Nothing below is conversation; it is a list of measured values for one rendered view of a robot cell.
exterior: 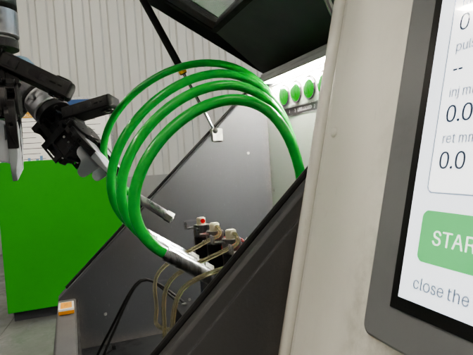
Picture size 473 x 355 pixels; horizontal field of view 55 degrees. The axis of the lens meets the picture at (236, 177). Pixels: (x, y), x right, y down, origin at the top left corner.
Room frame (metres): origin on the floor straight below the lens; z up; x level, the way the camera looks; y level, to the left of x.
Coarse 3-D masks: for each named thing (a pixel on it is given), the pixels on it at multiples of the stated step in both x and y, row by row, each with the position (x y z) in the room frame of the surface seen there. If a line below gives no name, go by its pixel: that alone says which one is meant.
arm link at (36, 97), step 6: (36, 90) 0.93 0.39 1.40; (30, 96) 0.92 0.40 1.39; (36, 96) 0.93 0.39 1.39; (42, 96) 0.92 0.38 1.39; (48, 96) 0.92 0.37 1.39; (24, 102) 0.94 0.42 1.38; (30, 102) 0.93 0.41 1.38; (36, 102) 0.92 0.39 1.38; (42, 102) 0.92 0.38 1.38; (30, 108) 0.93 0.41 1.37; (36, 108) 0.92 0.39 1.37; (30, 114) 0.94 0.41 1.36; (36, 114) 0.93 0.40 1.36; (36, 120) 0.94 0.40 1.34
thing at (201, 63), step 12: (204, 60) 0.87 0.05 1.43; (216, 60) 0.87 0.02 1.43; (168, 72) 0.87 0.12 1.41; (144, 84) 0.88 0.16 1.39; (264, 84) 0.87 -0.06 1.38; (132, 96) 0.88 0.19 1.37; (276, 96) 0.87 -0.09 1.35; (120, 108) 0.88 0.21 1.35; (108, 120) 0.88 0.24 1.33; (108, 132) 0.88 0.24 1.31
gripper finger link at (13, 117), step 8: (8, 96) 0.68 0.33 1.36; (8, 104) 0.67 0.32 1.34; (8, 112) 0.66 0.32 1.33; (16, 112) 0.69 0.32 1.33; (8, 120) 0.66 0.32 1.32; (16, 120) 0.68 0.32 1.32; (8, 128) 0.67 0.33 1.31; (16, 128) 0.67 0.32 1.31; (8, 136) 0.67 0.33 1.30; (16, 136) 0.67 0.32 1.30; (8, 144) 0.68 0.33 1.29; (16, 144) 0.68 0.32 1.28
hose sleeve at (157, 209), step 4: (140, 200) 0.88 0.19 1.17; (144, 200) 0.88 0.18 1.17; (148, 200) 0.88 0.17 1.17; (140, 204) 0.88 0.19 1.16; (144, 204) 0.88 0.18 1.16; (148, 204) 0.88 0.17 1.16; (152, 204) 0.88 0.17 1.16; (156, 204) 0.88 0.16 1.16; (148, 208) 0.88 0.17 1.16; (152, 208) 0.87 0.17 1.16; (156, 208) 0.87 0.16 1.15; (160, 208) 0.88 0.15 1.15; (164, 208) 0.88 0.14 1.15; (156, 212) 0.87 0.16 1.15; (160, 212) 0.87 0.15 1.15; (164, 212) 0.87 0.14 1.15; (160, 216) 0.88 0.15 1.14
